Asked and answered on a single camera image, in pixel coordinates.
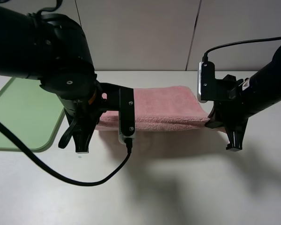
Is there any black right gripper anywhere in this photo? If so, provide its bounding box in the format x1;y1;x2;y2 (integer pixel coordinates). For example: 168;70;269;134
205;75;249;151

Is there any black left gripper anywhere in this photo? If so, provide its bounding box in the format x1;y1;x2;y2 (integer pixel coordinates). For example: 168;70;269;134
64;82;121;154

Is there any pink fluffy towel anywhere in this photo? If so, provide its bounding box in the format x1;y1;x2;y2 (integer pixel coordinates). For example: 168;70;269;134
95;85;229;135

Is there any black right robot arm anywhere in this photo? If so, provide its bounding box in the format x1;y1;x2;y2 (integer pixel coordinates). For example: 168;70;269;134
197;37;281;151

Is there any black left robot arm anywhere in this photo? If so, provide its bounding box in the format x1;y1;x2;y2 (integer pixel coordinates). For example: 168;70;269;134
0;1;133;153

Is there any light green plastic tray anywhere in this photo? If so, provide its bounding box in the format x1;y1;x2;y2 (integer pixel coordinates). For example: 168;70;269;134
0;78;65;152

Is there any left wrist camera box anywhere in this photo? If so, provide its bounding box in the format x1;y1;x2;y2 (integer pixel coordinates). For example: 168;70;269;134
118;87;135;144

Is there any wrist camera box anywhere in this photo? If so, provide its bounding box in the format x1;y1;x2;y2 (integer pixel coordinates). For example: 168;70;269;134
197;61;216;103
118;87;135;144

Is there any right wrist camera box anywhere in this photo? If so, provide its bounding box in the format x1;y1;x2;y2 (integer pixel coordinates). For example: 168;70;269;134
197;61;216;103

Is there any black right camera cable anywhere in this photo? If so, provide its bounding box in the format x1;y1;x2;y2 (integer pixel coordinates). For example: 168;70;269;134
202;35;281;62

